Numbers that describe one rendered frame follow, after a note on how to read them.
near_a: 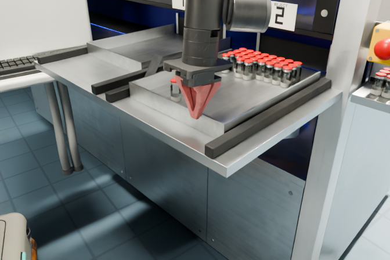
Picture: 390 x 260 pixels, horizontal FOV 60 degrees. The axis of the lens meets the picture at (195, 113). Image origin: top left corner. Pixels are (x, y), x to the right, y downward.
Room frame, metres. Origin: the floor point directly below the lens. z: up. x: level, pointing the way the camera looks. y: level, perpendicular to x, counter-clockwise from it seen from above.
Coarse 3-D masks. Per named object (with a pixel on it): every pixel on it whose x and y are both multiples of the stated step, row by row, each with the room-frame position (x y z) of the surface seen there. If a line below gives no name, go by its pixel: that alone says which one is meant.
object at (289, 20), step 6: (282, 6) 0.82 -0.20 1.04; (288, 6) 0.80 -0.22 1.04; (294, 6) 0.79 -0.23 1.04; (276, 12) 0.83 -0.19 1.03; (288, 12) 0.80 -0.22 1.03; (294, 12) 0.79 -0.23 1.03; (270, 18) 0.84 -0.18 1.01; (282, 18) 0.81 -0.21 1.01; (288, 18) 0.80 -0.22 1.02; (294, 18) 0.79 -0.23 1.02; (270, 24) 0.83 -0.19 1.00; (276, 24) 0.82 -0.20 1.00; (288, 24) 0.80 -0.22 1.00; (294, 24) 0.79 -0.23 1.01
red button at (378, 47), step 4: (384, 40) 0.63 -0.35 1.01; (388, 40) 0.62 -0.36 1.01; (376, 44) 0.63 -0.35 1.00; (380, 44) 0.63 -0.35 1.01; (384, 44) 0.62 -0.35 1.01; (388, 44) 0.62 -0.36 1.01; (376, 48) 0.63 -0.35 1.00; (380, 48) 0.62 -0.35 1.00; (384, 48) 0.62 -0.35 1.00; (388, 48) 0.61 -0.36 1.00; (376, 52) 0.63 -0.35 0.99; (380, 52) 0.62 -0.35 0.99; (384, 52) 0.62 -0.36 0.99; (388, 52) 0.61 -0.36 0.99; (376, 56) 0.63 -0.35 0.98; (380, 56) 0.62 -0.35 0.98; (384, 56) 0.62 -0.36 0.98; (388, 56) 0.61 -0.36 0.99
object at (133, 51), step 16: (144, 32) 1.11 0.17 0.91; (160, 32) 1.16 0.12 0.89; (96, 48) 0.93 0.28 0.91; (112, 48) 1.02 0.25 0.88; (128, 48) 1.02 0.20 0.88; (144, 48) 1.02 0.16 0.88; (160, 48) 1.02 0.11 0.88; (176, 48) 1.02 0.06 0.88; (224, 48) 1.00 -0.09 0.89; (128, 64) 0.82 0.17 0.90; (144, 64) 0.79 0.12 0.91
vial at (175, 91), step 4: (172, 84) 0.63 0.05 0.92; (176, 84) 0.63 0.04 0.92; (172, 88) 0.63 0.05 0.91; (176, 88) 0.63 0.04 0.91; (172, 92) 0.63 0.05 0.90; (176, 92) 0.63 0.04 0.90; (180, 92) 0.64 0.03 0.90; (172, 96) 0.63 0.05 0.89; (176, 96) 0.63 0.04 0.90; (180, 96) 0.64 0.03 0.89; (176, 100) 0.63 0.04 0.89
